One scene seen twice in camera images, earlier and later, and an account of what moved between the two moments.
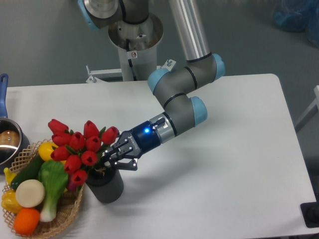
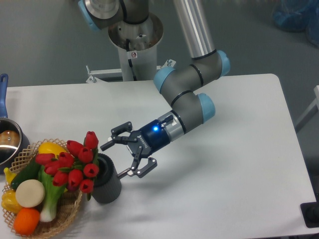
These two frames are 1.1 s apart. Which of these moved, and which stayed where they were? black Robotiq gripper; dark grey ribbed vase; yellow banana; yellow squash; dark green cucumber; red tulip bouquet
Moved: black Robotiq gripper; red tulip bouquet
Stayed: yellow banana; yellow squash; dark grey ribbed vase; dark green cucumber
